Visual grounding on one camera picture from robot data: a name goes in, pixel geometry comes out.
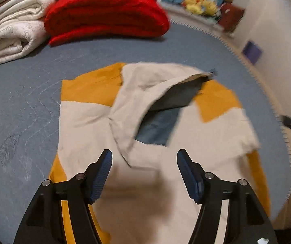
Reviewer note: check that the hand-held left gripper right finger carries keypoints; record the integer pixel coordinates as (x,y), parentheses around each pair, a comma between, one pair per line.
(188,178)

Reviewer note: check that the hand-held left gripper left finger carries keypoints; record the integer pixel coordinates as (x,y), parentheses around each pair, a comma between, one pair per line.
(101,178)

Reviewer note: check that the cream and yellow hooded jacket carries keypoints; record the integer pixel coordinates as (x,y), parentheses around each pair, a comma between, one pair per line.
(211,137)

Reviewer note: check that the purple bag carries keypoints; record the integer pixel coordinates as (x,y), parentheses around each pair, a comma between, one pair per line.
(252,52)

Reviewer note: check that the wooden bed with grey mattress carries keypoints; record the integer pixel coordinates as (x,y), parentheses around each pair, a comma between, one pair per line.
(20,101)

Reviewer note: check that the yellow plush toy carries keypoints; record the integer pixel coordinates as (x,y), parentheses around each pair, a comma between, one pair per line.
(209,6)
(192,1)

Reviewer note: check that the red folded quilt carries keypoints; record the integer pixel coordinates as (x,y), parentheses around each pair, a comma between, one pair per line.
(104,12)

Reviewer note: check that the white fluffy folded blanket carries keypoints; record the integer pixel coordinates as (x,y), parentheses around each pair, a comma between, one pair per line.
(13,28)

